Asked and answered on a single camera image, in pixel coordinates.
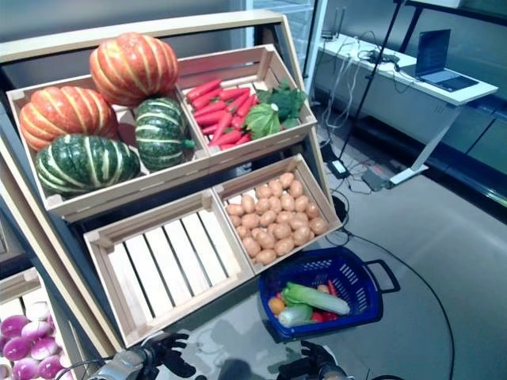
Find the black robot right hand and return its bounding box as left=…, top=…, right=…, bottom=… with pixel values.
left=279, top=340, right=340, bottom=380

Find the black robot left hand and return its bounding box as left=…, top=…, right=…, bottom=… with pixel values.
left=138, top=332, right=197, bottom=379

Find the toy napa cabbage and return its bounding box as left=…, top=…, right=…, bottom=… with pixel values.
left=281, top=281, right=352, bottom=317
left=276, top=303, right=318, bottom=329

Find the blue plastic shopping basket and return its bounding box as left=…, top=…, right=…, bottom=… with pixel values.
left=258, top=247, right=401, bottom=344

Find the purple white toy onion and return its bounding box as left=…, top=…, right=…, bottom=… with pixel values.
left=1, top=315, right=31, bottom=338
left=2, top=336, right=32, bottom=361
left=25, top=301, right=51, bottom=321
left=37, top=355, right=63, bottom=380
left=12, top=358, right=40, bottom=380
left=30, top=338, right=59, bottom=360
left=21, top=321, right=51, bottom=342

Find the grey power box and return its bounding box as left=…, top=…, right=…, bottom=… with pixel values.
left=360, top=168, right=391, bottom=192

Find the black power adapter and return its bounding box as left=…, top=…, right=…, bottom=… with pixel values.
left=327, top=158, right=350, bottom=179

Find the green striped pumpkin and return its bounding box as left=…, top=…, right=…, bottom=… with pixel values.
left=34, top=134, right=142, bottom=196
left=134, top=97, right=196, bottom=172

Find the round green leafy cabbage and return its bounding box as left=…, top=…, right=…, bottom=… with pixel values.
left=243, top=103, right=282, bottom=140

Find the orange striped pumpkin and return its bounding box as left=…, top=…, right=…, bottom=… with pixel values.
left=89, top=32, right=180, bottom=107
left=18, top=85, right=119, bottom=154

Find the dark green toy broccoli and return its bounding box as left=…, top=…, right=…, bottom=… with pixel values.
left=255, top=78, right=309, bottom=130

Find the white desk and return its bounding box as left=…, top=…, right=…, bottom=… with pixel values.
left=316, top=33, right=499, bottom=186

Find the black tripod stand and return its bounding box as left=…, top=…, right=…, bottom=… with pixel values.
left=338, top=0, right=405, bottom=159

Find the black router with antennas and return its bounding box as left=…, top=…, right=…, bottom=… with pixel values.
left=321, top=6, right=348, bottom=41

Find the open dark laptop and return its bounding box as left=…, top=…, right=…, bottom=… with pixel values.
left=414, top=28, right=480, bottom=91

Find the glass door fridge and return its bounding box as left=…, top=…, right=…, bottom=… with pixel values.
left=245, top=0, right=330, bottom=100

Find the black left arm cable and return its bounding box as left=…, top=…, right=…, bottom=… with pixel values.
left=67, top=358, right=116, bottom=380

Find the long black floor cable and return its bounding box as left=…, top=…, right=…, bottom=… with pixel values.
left=328, top=189, right=456, bottom=380

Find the white cable bundle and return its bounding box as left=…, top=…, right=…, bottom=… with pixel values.
left=322, top=37, right=365, bottom=127

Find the wooden display shelf frame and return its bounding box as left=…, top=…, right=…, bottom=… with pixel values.
left=0, top=10, right=345, bottom=359

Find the black rack frame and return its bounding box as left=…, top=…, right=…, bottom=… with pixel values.
left=402, top=0, right=507, bottom=52

